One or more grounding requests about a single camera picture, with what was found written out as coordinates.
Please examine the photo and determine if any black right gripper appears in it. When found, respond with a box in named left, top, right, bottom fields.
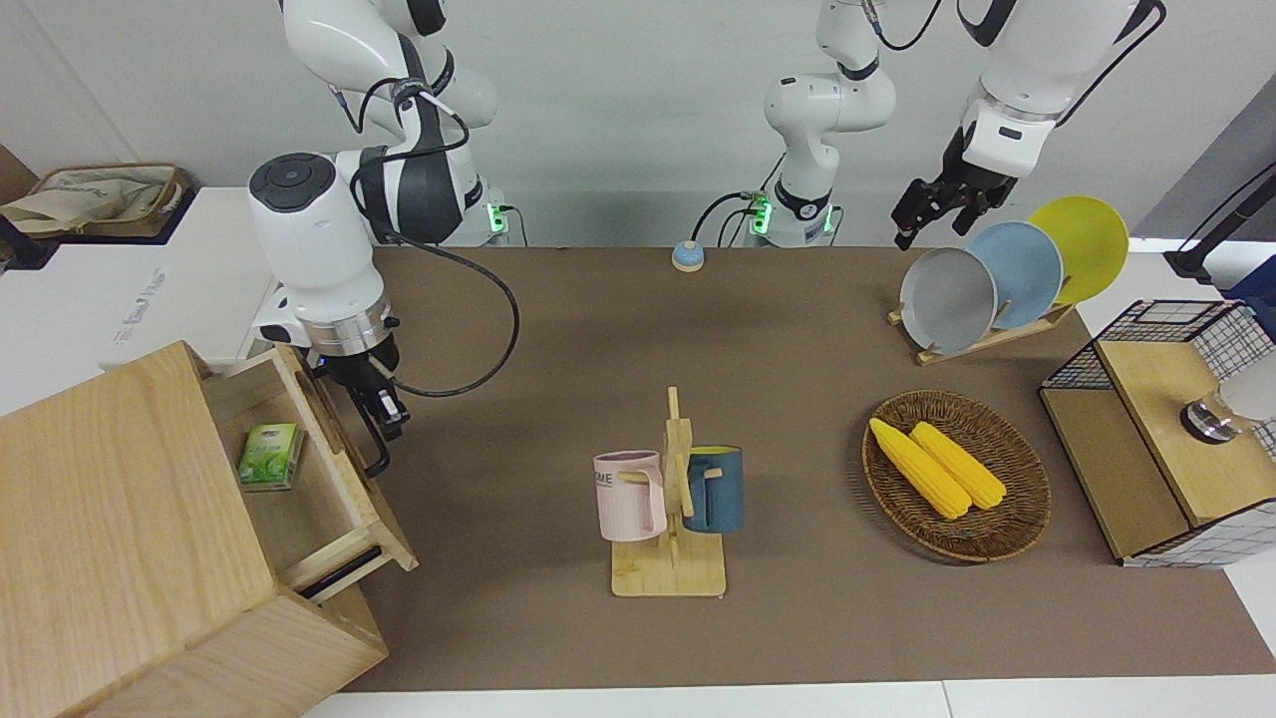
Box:
left=317, top=334, right=412, bottom=446

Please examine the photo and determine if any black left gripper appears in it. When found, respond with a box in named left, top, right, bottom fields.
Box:
left=892, top=125, right=1020, bottom=251

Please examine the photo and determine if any black metal drawer handle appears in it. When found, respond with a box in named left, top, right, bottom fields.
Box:
left=334, top=384, right=392, bottom=479

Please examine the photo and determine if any light wooden drawer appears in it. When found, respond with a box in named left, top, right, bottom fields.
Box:
left=204, top=344, right=420, bottom=601

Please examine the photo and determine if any grey plate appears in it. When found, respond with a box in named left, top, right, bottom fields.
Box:
left=899, top=246, right=998, bottom=355

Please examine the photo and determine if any light blue plate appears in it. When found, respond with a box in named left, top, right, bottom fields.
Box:
left=967, top=220, right=1065, bottom=330

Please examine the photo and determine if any green tissue pack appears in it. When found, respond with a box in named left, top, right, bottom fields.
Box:
left=237, top=423, right=305, bottom=492

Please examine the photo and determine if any wooden plate rack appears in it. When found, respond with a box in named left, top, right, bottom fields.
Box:
left=887, top=299, right=1078, bottom=367

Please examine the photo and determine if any yellow plate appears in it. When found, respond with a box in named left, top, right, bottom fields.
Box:
left=1028, top=195, right=1130, bottom=306

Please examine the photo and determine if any brown table mat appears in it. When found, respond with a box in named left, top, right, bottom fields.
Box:
left=339, top=246, right=1276, bottom=692

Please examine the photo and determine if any yellow corn cob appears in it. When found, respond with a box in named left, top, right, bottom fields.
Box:
left=868, top=417, right=973, bottom=521
left=909, top=421, right=1008, bottom=511

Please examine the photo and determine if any pink mug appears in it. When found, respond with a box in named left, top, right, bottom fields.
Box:
left=593, top=451, right=667, bottom=542

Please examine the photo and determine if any black stand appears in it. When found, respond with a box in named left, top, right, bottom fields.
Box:
left=1163, top=165, right=1276, bottom=280

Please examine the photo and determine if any light wooden cabinet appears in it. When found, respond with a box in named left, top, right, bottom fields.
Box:
left=0, top=341, right=390, bottom=718

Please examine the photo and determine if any brown wicker basket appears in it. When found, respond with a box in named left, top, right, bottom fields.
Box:
left=862, top=389, right=1053, bottom=564

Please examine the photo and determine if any blue object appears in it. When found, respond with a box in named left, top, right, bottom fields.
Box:
left=1226, top=284, right=1276, bottom=335

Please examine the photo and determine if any wooden mug rack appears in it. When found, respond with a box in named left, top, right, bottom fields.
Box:
left=610, top=387, right=729, bottom=599

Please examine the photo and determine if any silver lamp with white bulb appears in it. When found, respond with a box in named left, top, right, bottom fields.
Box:
left=1180, top=354, right=1276, bottom=445

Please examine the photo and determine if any dark blue mug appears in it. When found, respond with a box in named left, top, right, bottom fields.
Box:
left=683, top=445, right=745, bottom=535

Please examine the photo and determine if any brown bag with cloth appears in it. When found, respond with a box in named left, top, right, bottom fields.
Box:
left=0, top=163, right=190, bottom=240

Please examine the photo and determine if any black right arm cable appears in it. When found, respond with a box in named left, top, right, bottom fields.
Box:
left=334, top=78, right=521, bottom=399

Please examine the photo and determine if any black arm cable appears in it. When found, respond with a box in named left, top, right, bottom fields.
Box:
left=334, top=78, right=521, bottom=399
left=1055, top=0, right=1167, bottom=129

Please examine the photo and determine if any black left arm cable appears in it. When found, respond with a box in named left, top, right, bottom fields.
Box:
left=1055, top=0, right=1167, bottom=129

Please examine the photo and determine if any black base cable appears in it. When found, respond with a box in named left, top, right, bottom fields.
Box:
left=693, top=187, right=781, bottom=246

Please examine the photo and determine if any wire and wood shelf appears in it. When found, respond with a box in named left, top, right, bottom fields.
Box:
left=1039, top=299, right=1276, bottom=569

